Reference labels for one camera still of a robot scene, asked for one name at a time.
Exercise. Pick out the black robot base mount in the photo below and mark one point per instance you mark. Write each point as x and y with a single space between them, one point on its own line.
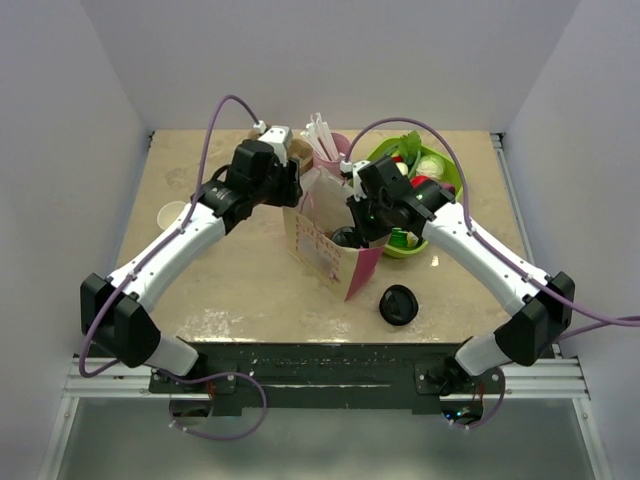
404 376

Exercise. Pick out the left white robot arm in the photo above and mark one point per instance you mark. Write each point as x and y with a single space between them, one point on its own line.
115 310

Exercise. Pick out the pink straw holder cup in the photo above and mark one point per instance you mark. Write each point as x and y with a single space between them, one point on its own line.
321 160

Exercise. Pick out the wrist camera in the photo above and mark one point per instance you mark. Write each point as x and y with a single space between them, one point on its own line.
279 138
351 172

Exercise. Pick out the green glass bottle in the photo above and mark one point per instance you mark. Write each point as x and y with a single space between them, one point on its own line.
402 239

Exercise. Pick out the pink paper gift bag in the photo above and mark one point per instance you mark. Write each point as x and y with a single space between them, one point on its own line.
309 229

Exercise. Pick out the green plastic tray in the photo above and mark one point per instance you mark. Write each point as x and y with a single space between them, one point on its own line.
451 176

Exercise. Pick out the black coffee cup lid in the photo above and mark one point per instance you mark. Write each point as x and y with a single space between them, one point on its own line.
347 237

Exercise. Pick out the white wrapped straws bundle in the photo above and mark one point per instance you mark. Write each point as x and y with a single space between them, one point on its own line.
319 136

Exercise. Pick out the green cabbage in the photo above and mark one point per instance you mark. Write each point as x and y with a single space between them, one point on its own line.
431 166

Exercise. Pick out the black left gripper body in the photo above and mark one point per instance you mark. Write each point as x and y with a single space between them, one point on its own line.
281 186

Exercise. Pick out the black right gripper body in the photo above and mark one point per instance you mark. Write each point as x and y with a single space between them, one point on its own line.
372 217

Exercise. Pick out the red apple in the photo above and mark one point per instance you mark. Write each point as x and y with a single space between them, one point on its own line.
418 180

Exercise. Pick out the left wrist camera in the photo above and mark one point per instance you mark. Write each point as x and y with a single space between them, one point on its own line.
279 138

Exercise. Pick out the green leafy herb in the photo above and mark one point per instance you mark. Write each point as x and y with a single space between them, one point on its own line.
410 147

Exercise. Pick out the stack of cardboard cup carriers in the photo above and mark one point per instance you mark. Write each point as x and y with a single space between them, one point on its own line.
299 150

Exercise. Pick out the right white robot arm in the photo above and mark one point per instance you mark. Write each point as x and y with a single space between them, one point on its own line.
533 300

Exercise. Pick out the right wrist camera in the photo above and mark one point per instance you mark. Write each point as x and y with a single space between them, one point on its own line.
351 172

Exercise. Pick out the white radish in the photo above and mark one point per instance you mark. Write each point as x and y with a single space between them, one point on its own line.
403 168

